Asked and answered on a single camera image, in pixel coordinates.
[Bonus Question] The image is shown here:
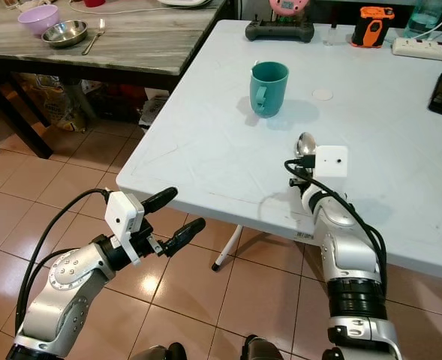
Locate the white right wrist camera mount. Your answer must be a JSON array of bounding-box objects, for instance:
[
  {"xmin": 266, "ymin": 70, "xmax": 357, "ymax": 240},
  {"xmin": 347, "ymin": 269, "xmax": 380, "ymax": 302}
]
[{"xmin": 314, "ymin": 145, "xmax": 349, "ymax": 179}]

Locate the shiny metal spoon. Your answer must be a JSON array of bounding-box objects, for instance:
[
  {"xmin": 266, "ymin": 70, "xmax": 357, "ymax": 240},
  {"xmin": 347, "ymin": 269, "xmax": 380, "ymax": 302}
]
[{"xmin": 296, "ymin": 133, "xmax": 319, "ymax": 158}]

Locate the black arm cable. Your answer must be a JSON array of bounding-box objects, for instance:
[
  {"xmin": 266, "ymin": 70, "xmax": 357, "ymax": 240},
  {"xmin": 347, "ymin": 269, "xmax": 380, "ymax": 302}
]
[
  {"xmin": 14, "ymin": 187, "xmax": 113, "ymax": 335},
  {"xmin": 284, "ymin": 154, "xmax": 389, "ymax": 297}
]

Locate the patterned bag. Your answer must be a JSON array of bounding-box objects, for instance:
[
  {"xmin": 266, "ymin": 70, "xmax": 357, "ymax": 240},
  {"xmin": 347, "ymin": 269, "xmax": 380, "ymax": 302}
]
[{"xmin": 18, "ymin": 73, "xmax": 83, "ymax": 132}]

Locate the small clear glass bottle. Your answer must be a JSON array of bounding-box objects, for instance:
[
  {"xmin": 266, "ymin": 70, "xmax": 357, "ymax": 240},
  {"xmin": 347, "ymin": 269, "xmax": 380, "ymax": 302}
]
[{"xmin": 323, "ymin": 24, "xmax": 338, "ymax": 47}]

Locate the robot right leg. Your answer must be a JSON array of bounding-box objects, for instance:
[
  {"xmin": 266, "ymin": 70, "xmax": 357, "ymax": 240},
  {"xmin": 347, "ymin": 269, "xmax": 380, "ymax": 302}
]
[{"xmin": 242, "ymin": 335, "xmax": 296, "ymax": 360}]

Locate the black handheld controller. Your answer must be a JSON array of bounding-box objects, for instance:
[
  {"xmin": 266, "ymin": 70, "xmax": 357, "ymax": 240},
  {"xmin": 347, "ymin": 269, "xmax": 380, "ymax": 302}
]
[{"xmin": 245, "ymin": 18, "xmax": 316, "ymax": 44}]

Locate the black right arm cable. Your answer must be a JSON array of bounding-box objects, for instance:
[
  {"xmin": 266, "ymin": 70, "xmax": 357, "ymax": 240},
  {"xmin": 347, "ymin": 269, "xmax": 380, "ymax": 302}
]
[{"xmin": 284, "ymin": 154, "xmax": 389, "ymax": 297}]

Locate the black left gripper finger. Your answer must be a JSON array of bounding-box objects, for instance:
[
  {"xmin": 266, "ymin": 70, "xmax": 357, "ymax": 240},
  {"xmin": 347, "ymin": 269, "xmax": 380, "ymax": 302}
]
[
  {"xmin": 162, "ymin": 217, "xmax": 207, "ymax": 258},
  {"xmin": 143, "ymin": 187, "xmax": 179, "ymax": 213}
]

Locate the orange and black device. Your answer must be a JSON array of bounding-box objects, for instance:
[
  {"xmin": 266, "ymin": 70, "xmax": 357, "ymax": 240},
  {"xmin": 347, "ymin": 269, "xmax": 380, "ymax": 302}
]
[{"xmin": 351, "ymin": 6, "xmax": 395, "ymax": 49}]

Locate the white power strip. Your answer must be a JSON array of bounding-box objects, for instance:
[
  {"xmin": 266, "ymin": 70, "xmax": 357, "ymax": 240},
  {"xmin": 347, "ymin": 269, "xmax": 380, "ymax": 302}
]
[{"xmin": 392, "ymin": 37, "xmax": 442, "ymax": 62}]

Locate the stainless steel bowl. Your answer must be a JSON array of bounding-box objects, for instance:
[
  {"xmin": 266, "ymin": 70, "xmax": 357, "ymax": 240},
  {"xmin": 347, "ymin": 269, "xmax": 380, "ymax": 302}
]
[{"xmin": 41, "ymin": 19, "xmax": 89, "ymax": 50}]

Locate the white metal table leg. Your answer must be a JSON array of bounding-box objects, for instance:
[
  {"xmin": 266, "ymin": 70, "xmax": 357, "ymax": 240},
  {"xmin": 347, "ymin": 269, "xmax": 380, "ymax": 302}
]
[{"xmin": 212, "ymin": 225, "xmax": 244, "ymax": 272}]

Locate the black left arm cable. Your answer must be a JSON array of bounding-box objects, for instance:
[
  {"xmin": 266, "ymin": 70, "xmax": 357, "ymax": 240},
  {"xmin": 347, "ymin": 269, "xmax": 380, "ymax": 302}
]
[{"xmin": 14, "ymin": 187, "xmax": 113, "ymax": 335}]

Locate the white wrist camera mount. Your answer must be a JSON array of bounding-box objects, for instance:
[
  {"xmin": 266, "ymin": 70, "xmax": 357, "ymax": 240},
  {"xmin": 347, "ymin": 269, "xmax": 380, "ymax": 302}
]
[
  {"xmin": 314, "ymin": 145, "xmax": 349, "ymax": 179},
  {"xmin": 104, "ymin": 190, "xmax": 147, "ymax": 266}
]

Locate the clear plastic water bottle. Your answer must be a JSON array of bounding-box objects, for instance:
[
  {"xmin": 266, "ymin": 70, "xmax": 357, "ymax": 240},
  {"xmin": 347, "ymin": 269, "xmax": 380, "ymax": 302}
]
[{"xmin": 403, "ymin": 0, "xmax": 442, "ymax": 40}]

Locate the white box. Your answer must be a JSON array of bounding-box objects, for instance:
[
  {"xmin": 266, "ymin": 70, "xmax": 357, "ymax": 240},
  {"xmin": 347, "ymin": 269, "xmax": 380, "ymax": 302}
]
[{"xmin": 138, "ymin": 88, "xmax": 170, "ymax": 130}]

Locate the white plate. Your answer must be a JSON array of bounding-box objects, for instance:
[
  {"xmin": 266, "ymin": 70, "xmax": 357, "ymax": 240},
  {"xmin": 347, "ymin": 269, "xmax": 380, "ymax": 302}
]
[{"xmin": 157, "ymin": 0, "xmax": 212, "ymax": 8}]

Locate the teal plastic mug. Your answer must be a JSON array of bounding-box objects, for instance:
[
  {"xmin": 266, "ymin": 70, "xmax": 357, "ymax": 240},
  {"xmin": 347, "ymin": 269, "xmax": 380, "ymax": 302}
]
[{"xmin": 249, "ymin": 61, "xmax": 290, "ymax": 119}]

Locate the purple plastic bowl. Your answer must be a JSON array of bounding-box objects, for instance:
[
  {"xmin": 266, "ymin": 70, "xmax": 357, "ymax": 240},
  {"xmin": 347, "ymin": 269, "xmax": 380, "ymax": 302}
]
[{"xmin": 18, "ymin": 4, "xmax": 61, "ymax": 37}]

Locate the pink round device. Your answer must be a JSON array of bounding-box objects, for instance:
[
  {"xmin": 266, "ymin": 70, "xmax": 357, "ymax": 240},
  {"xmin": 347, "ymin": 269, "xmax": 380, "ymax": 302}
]
[{"xmin": 269, "ymin": 0, "xmax": 315, "ymax": 17}]

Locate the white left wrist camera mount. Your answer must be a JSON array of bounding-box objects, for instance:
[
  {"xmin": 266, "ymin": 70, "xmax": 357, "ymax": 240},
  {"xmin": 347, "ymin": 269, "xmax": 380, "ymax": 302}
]
[{"xmin": 104, "ymin": 190, "xmax": 147, "ymax": 266}]

